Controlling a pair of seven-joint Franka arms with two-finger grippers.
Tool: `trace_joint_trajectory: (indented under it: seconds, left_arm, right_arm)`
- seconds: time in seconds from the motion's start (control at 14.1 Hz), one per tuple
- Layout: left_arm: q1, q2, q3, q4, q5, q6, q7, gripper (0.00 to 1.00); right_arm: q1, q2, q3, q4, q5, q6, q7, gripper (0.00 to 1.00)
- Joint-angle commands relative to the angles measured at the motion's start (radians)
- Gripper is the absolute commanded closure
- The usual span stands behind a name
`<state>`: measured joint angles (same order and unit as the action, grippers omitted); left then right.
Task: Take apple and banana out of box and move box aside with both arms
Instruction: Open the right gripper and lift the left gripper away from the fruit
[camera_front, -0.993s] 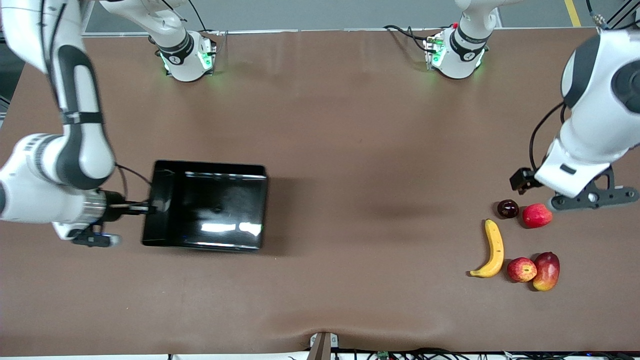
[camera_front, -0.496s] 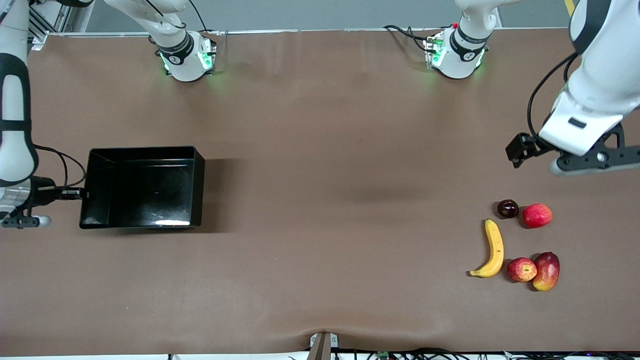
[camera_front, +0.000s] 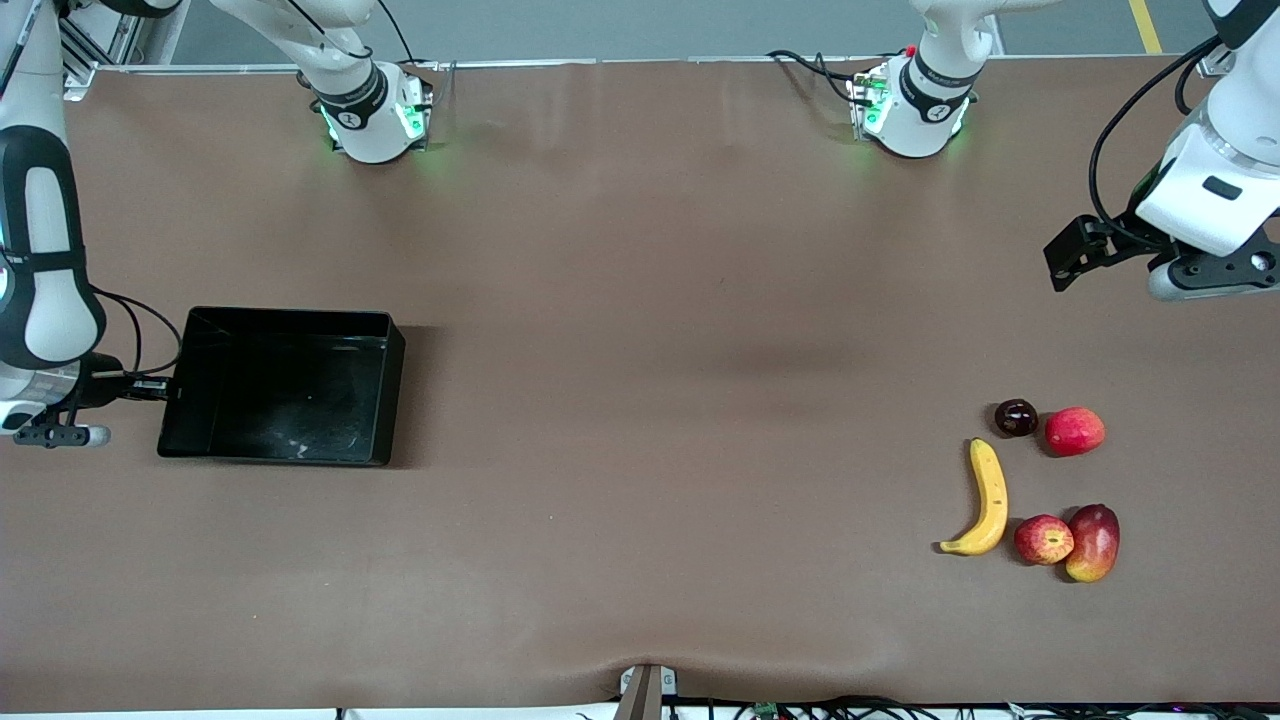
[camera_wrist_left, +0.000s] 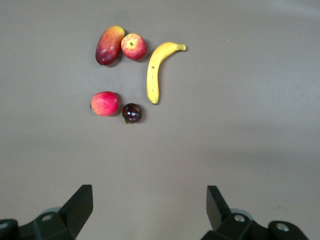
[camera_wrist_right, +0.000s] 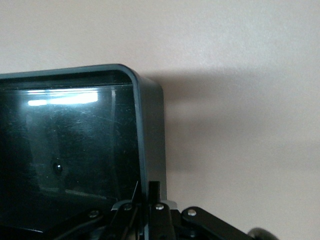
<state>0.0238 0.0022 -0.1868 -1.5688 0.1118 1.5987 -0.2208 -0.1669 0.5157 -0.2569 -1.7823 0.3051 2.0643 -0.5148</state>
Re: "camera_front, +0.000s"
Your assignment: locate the black rectangular plastic tray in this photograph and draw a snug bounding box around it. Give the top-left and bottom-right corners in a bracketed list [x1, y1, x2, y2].
[157, 306, 407, 468]

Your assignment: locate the yellow banana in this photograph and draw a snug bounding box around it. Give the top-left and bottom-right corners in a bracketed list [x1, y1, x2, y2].
[938, 438, 1010, 557]

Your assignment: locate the red yellow striped apple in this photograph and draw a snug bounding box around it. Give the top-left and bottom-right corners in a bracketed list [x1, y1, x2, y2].
[1014, 514, 1075, 567]

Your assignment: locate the red peach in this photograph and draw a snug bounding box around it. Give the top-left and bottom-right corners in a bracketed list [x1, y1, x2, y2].
[1044, 406, 1107, 458]

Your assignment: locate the red yellow mango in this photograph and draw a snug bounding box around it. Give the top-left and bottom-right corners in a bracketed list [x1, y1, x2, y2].
[1064, 503, 1121, 584]

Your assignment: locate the table cover mat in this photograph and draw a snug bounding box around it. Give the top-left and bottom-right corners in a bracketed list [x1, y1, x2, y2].
[0, 58, 1280, 713]

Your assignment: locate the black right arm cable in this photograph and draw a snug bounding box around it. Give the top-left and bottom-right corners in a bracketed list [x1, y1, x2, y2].
[88, 286, 184, 389]

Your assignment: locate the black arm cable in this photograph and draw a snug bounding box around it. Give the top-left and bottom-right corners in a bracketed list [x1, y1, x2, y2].
[1088, 36, 1225, 251]
[88, 286, 184, 389]

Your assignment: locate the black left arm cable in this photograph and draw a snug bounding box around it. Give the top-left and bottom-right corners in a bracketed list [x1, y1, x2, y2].
[1088, 36, 1225, 251]

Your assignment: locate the black left base cable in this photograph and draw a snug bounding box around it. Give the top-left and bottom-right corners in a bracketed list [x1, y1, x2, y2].
[765, 48, 873, 107]

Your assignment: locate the black base cable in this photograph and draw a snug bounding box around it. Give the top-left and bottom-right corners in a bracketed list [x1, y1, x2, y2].
[765, 48, 873, 107]
[376, 0, 443, 73]

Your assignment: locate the aluminium frame profile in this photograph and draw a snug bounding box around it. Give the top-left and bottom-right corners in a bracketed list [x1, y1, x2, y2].
[58, 8, 151, 101]

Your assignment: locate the black right base cable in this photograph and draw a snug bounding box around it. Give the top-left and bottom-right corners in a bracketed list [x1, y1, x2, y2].
[376, 0, 443, 73]

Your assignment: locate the brown camera mount post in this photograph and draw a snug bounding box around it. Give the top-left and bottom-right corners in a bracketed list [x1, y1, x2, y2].
[615, 663, 679, 720]

